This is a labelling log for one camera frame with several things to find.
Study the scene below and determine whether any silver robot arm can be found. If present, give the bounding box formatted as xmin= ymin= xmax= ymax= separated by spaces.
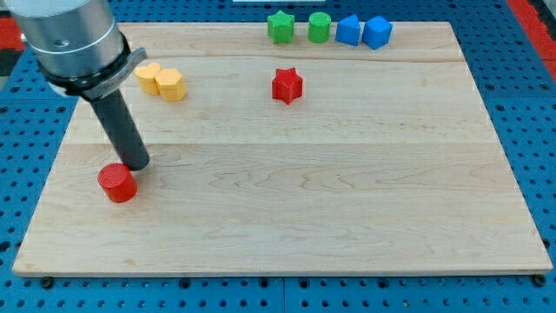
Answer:
xmin=4 ymin=0 xmax=148 ymax=101

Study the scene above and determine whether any light wooden board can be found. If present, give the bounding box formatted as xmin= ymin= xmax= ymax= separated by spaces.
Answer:
xmin=13 ymin=22 xmax=553 ymax=277

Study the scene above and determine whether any blue triangle block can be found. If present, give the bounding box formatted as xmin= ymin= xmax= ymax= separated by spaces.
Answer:
xmin=334 ymin=14 xmax=361 ymax=46

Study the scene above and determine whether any yellow hexagon block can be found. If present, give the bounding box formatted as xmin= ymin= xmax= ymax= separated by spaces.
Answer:
xmin=155 ymin=69 xmax=188 ymax=102

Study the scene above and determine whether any red star block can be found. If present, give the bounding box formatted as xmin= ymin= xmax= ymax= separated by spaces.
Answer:
xmin=271 ymin=68 xmax=303 ymax=105

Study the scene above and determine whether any red cylinder block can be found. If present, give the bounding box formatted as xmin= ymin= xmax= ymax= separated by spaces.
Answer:
xmin=97 ymin=163 xmax=138 ymax=203

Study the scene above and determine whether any green cylinder block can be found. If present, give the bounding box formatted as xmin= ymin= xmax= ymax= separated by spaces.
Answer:
xmin=308 ymin=11 xmax=332 ymax=43

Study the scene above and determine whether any green star block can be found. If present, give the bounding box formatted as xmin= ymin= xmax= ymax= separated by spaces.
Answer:
xmin=267 ymin=10 xmax=295 ymax=43

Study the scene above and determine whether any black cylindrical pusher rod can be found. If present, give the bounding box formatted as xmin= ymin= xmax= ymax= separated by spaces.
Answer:
xmin=90 ymin=90 xmax=149 ymax=171

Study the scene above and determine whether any yellow heart block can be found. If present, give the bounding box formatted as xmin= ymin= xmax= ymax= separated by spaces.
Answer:
xmin=134 ymin=63 xmax=162 ymax=96

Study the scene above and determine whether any blue cube block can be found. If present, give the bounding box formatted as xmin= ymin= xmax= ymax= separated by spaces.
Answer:
xmin=361 ymin=16 xmax=393 ymax=50

